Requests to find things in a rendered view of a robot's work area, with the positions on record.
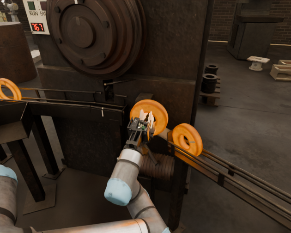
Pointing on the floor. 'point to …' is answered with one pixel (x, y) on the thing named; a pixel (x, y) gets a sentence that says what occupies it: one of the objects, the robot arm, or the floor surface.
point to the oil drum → (11, 52)
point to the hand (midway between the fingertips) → (148, 114)
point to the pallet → (210, 86)
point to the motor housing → (155, 172)
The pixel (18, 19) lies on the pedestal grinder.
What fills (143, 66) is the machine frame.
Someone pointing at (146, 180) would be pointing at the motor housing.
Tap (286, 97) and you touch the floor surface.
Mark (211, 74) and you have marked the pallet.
